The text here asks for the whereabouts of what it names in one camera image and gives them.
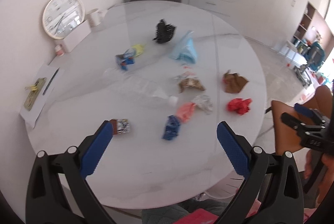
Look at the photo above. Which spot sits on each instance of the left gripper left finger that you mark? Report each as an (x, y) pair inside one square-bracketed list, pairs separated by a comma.
[(46, 201)]

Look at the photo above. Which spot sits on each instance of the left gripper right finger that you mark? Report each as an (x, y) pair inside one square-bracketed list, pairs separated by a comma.
[(283, 201)]

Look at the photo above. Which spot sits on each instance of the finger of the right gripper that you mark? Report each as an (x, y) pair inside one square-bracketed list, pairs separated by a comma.
[(294, 122), (307, 112)]

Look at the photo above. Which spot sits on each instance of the white trash bin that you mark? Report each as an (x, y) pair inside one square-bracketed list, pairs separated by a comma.
[(226, 188)]

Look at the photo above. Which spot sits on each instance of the right hand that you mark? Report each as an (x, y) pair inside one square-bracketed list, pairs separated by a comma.
[(320, 175)]

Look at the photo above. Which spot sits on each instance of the orange leather chair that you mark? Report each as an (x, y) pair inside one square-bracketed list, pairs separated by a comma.
[(287, 138)]

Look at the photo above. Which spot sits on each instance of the blue office chair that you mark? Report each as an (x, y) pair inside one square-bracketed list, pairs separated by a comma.
[(315, 59)]

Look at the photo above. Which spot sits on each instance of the red crumpled paper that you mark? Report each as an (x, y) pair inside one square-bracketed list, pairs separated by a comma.
[(239, 105)]

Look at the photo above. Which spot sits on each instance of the brown crumpled paper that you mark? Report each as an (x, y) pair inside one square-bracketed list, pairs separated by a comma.
[(233, 83)]

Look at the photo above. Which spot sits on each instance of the green yellow booklet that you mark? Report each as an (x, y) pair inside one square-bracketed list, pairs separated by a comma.
[(34, 91)]

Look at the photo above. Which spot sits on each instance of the silver crumpled wrapper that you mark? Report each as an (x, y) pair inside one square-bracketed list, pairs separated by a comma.
[(204, 103)]

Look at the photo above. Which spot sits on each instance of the brown printed snack wrapper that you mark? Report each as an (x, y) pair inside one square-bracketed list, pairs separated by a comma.
[(120, 126)]

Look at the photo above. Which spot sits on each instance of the pink crumpled paper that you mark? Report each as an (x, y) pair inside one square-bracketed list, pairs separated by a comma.
[(185, 112)]

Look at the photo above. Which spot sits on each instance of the brown clear snack bag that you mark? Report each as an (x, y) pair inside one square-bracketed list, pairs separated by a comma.
[(189, 79)]

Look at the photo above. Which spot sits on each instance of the black pen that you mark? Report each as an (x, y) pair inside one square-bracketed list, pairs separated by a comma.
[(50, 81)]

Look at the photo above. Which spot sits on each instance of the white paper sheet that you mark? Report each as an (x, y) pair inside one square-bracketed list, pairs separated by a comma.
[(30, 117)]

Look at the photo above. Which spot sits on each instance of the blue crumpled paper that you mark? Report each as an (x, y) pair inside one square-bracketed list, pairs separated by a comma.
[(172, 128)]

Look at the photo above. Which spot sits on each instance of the blue face mask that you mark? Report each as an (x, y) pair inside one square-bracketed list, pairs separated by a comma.
[(184, 49)]

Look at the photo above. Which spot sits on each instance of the clear plastic bottle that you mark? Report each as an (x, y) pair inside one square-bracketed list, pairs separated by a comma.
[(138, 89)]

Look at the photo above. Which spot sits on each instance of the small red white jar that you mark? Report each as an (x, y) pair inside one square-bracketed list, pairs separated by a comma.
[(59, 50)]

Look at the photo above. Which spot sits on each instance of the blue white crumpled wrapper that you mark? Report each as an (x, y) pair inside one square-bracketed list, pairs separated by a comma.
[(124, 61)]

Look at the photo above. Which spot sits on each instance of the white box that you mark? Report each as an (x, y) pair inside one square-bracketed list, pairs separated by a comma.
[(72, 40)]

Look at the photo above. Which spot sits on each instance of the black plastic mesh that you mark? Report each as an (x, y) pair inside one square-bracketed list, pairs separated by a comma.
[(164, 32)]

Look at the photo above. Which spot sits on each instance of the yellow crumpled paper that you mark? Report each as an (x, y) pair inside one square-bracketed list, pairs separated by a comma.
[(137, 50)]

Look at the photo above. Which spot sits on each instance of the white mug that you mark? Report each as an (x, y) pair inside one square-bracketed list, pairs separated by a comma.
[(95, 17)]

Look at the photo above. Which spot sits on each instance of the round white wall clock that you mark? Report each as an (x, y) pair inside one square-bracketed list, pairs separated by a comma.
[(61, 17)]

